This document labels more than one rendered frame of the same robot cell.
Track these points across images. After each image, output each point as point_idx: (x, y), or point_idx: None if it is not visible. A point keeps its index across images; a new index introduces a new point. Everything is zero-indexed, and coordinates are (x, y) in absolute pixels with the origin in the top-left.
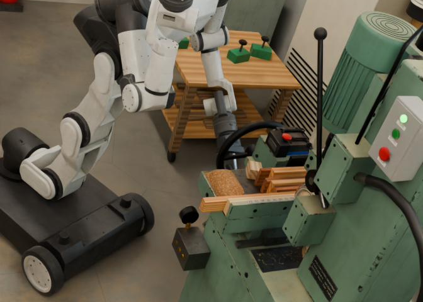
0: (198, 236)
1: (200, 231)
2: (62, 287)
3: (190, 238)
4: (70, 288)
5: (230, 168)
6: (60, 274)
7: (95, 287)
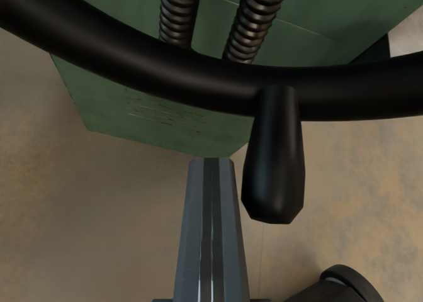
0: (399, 30)
1: (389, 41)
2: (328, 269)
3: (419, 37)
4: (295, 281)
5: (301, 141)
6: (349, 277)
7: (267, 272)
